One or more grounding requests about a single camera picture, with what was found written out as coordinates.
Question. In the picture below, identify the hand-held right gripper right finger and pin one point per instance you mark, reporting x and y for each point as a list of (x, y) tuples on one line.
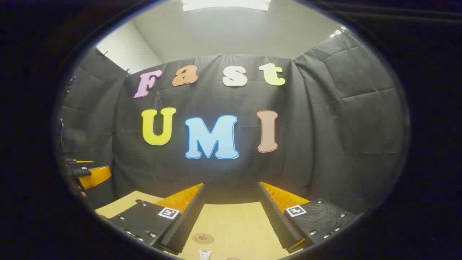
[(278, 224)]

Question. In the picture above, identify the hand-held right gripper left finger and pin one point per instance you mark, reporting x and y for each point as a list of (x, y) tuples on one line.
[(187, 224)]

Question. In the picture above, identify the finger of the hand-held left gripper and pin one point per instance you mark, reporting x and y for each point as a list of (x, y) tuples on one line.
[(95, 176), (77, 163)]

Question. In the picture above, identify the round cork coaster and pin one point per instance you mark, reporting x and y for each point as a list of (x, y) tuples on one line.
[(203, 238)]

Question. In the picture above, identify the white toothpaste tube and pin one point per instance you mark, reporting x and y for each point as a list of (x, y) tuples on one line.
[(205, 255)]

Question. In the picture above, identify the light wooden desktop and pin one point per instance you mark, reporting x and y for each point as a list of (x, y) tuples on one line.
[(234, 224)]

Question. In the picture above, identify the black backdrop cloth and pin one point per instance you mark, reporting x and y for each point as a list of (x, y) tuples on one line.
[(325, 126)]

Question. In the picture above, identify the ceiling light panel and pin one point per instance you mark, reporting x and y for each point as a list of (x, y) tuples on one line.
[(226, 4)]

